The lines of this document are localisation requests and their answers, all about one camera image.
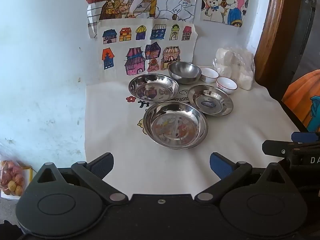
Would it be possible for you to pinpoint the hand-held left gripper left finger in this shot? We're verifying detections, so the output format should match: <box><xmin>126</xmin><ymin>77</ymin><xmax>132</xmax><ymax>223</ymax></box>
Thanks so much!
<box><xmin>27</xmin><ymin>152</ymin><xmax>129</xmax><ymax>204</ymax></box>

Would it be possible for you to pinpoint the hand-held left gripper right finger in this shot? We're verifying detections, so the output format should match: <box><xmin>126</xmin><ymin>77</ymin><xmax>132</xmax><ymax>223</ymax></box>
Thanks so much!
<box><xmin>194</xmin><ymin>152</ymin><xmax>293</xmax><ymax>203</ymax></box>

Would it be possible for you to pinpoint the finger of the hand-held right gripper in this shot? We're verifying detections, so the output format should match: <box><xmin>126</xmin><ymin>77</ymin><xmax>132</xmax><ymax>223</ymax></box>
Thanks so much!
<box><xmin>291</xmin><ymin>131</ymin><xmax>320</xmax><ymax>143</ymax></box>
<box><xmin>262</xmin><ymin>140</ymin><xmax>304</xmax><ymax>166</ymax></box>

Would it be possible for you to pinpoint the large steel plate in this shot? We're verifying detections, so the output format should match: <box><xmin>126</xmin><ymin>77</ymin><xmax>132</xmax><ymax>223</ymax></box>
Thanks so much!
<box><xmin>143</xmin><ymin>102</ymin><xmax>209</xmax><ymax>150</ymax></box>

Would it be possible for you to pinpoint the small steel plate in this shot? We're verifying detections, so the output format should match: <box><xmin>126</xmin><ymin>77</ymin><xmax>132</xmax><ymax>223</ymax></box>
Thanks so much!
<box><xmin>187</xmin><ymin>85</ymin><xmax>234</xmax><ymax>117</ymax></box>

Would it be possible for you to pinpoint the white bowl red rim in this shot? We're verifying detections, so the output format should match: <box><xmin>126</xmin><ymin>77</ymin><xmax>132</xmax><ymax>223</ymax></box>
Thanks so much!
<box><xmin>200</xmin><ymin>67</ymin><xmax>220</xmax><ymax>83</ymax></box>
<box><xmin>216</xmin><ymin>77</ymin><xmax>238</xmax><ymax>94</ymax></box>

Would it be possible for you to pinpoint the medium steel plate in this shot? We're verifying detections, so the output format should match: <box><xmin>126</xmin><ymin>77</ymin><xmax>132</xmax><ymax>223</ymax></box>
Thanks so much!
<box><xmin>128</xmin><ymin>73</ymin><xmax>180</xmax><ymax>103</ymax></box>

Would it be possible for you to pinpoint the steel bowl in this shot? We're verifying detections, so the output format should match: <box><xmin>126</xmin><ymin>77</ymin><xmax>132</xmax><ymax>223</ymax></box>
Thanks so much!
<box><xmin>168</xmin><ymin>61</ymin><xmax>202</xmax><ymax>85</ymax></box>

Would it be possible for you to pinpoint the white printed cloth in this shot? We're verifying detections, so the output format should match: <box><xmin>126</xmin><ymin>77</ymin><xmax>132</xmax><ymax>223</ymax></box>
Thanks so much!
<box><xmin>85</xmin><ymin>80</ymin><xmax>300</xmax><ymax>195</ymax></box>

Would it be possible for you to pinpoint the orange printed cloth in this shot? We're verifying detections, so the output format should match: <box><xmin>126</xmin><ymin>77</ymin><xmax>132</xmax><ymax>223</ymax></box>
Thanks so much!
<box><xmin>282</xmin><ymin>70</ymin><xmax>320</xmax><ymax>133</ymax></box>

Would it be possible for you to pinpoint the bag of round snacks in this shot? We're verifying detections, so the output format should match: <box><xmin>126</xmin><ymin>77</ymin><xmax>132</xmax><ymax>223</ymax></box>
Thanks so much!
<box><xmin>0</xmin><ymin>160</ymin><xmax>27</xmax><ymax>197</ymax></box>

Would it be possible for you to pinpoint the dark round object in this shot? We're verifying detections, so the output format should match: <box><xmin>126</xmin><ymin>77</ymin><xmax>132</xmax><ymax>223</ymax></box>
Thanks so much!
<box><xmin>281</xmin><ymin>0</ymin><xmax>320</xmax><ymax>100</ymax></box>

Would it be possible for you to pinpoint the plastic bag of white buns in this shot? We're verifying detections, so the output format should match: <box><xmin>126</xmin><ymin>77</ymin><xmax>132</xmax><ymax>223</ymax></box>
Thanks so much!
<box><xmin>213</xmin><ymin>45</ymin><xmax>255</xmax><ymax>90</ymax></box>

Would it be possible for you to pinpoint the white yellow box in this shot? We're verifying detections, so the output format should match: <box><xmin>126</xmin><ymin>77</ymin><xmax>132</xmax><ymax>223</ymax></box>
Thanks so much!
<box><xmin>1</xmin><ymin>165</ymin><xmax>34</xmax><ymax>200</ymax></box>

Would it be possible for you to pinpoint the house drawing paper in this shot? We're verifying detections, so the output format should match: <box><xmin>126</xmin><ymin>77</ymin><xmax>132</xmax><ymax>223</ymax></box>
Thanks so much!
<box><xmin>96</xmin><ymin>19</ymin><xmax>198</xmax><ymax>83</ymax></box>

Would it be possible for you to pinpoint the bear and child drawing paper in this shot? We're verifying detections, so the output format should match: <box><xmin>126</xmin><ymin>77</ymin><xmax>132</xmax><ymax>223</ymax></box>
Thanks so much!
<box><xmin>200</xmin><ymin>0</ymin><xmax>250</xmax><ymax>27</ymax></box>

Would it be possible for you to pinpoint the coloured figure drawing paper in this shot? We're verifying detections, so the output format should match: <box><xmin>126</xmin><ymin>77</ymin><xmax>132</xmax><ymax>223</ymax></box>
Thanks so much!
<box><xmin>85</xmin><ymin>0</ymin><xmax>198</xmax><ymax>39</ymax></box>

